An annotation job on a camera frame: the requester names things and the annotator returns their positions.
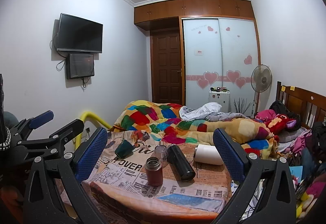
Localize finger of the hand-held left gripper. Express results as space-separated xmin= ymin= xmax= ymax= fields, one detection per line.
xmin=5 ymin=110 xmax=55 ymax=141
xmin=16 ymin=118 xmax=85 ymax=161

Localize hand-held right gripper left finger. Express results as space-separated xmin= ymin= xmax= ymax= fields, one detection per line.
xmin=22 ymin=127 xmax=112 ymax=224

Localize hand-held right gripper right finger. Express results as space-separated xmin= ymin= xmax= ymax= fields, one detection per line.
xmin=211 ymin=128 xmax=298 ymax=224

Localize white cup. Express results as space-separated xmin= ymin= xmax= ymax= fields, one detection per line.
xmin=194 ymin=144 xmax=225 ymax=166

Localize dark green cup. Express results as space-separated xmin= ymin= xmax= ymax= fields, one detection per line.
xmin=115 ymin=139 xmax=137 ymax=159

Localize black thermos cup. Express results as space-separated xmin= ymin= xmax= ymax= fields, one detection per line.
xmin=167 ymin=145 xmax=196 ymax=182

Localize brown thermos cup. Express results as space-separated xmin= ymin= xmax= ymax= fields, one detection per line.
xmin=145 ymin=156 xmax=163 ymax=187

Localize clear glass cup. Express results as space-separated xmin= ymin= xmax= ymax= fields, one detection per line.
xmin=153 ymin=145 xmax=170 ymax=163

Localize newspaper print tablecloth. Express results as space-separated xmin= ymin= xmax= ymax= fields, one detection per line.
xmin=61 ymin=130 xmax=235 ymax=214

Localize dried twig bundle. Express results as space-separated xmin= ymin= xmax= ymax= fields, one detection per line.
xmin=233 ymin=98 xmax=252 ymax=115

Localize pink cloth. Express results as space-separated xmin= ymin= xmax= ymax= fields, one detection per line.
xmin=255 ymin=109 xmax=277 ymax=121

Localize small white cabinet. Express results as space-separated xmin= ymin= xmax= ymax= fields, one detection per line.
xmin=208 ymin=90 xmax=232 ymax=112

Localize grey striped cloth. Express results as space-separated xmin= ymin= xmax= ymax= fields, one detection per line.
xmin=179 ymin=102 xmax=250 ymax=122

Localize red plush toy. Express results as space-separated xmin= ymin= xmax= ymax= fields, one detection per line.
xmin=265 ymin=113 xmax=301 ymax=135

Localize black bag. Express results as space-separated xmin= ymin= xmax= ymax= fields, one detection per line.
xmin=269 ymin=100 xmax=288 ymax=115

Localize blue book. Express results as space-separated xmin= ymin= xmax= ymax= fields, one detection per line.
xmin=289 ymin=165 xmax=303 ymax=184

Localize colourful patchwork quilt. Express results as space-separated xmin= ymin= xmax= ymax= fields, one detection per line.
xmin=113 ymin=100 xmax=279 ymax=158

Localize standing electric fan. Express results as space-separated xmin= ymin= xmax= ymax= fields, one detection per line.
xmin=251 ymin=64 xmax=273 ymax=117

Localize wooden bed headboard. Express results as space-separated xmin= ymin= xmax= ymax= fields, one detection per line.
xmin=276 ymin=81 xmax=326 ymax=130

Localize yellow plush toy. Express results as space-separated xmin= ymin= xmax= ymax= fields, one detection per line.
xmin=295 ymin=191 xmax=319 ymax=219

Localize dark clothes pile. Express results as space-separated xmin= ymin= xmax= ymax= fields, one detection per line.
xmin=309 ymin=117 xmax=326 ymax=163

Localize wardrobe with heart stickers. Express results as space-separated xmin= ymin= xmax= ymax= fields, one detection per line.
xmin=180 ymin=16 xmax=261 ymax=114

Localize brown wooden door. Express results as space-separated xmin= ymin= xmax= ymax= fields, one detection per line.
xmin=150 ymin=29 xmax=183 ymax=105

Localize wooden overhead cabinets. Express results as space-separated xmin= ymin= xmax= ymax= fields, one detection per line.
xmin=134 ymin=0 xmax=256 ymax=28

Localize yellow padded rail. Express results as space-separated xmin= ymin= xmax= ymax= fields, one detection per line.
xmin=73 ymin=111 xmax=112 ymax=150

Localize small wall-mounted black monitor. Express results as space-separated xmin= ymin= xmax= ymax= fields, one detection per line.
xmin=66 ymin=53 xmax=95 ymax=80

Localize black television cable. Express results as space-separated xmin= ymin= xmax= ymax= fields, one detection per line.
xmin=52 ymin=33 xmax=68 ymax=72

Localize wall-mounted black television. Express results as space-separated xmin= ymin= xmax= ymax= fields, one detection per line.
xmin=55 ymin=13 xmax=104 ymax=54

